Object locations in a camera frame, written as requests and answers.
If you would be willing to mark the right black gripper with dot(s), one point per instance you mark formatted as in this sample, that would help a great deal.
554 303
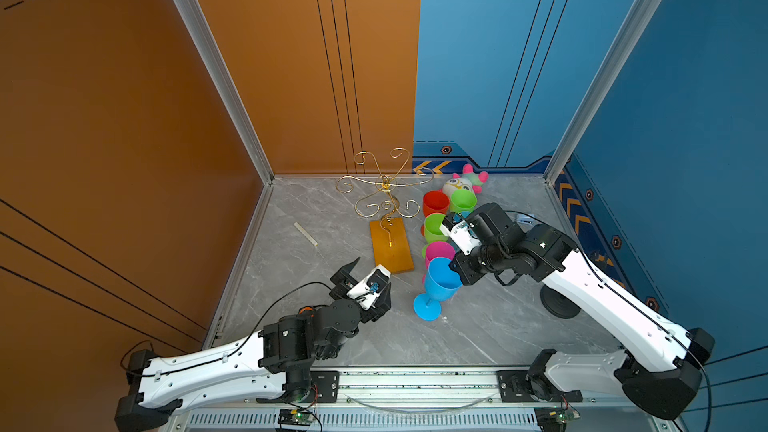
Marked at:
459 264

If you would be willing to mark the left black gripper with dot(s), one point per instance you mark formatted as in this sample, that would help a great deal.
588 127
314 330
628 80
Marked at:
340 283

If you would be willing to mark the blue wine glass back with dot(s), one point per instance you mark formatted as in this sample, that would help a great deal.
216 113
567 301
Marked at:
441 284

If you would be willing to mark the pink wine glass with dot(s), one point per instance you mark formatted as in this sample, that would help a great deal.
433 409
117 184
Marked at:
438 249

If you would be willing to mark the green wine glass front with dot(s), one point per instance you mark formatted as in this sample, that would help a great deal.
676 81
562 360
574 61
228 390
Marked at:
432 228

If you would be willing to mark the green wine glass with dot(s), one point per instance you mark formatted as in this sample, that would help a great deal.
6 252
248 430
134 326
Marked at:
432 228
463 201

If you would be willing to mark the red wine glass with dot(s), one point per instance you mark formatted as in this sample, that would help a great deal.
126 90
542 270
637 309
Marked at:
435 202

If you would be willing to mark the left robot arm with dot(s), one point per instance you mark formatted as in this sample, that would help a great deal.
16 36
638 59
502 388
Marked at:
271 364

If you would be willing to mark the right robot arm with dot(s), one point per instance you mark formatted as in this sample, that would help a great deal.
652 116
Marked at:
660 366

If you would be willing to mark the wooden rack base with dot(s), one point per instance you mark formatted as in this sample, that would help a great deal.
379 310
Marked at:
392 247

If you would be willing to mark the orange black tape measure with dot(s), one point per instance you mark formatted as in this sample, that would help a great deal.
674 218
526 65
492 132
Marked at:
307 311

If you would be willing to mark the white plush bird toy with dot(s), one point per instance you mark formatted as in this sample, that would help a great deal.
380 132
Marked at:
468 179

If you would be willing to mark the black round stand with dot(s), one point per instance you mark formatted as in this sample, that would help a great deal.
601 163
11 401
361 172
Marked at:
557 304

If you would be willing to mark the left circuit board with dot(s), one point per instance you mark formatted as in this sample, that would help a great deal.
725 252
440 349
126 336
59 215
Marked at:
297 420

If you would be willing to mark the circuit board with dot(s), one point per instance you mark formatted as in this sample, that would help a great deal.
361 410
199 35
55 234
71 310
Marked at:
555 420
297 420

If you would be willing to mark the right circuit board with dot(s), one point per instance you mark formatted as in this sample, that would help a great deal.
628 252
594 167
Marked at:
555 420

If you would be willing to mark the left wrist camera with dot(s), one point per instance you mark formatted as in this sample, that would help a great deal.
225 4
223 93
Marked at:
367 291

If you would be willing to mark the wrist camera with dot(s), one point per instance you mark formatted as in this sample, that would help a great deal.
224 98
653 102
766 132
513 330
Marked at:
367 291
456 227

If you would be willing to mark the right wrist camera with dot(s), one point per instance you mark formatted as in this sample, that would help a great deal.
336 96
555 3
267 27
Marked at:
456 227

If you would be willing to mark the gold wire glass rack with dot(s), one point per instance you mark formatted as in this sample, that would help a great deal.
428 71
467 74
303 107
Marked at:
382 202

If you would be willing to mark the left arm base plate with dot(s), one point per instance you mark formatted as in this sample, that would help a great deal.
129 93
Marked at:
308 386

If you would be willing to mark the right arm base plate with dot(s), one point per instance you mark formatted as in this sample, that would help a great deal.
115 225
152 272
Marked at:
517 386

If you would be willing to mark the aluminium front rail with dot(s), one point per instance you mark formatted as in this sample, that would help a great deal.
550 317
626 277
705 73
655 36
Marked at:
424 398

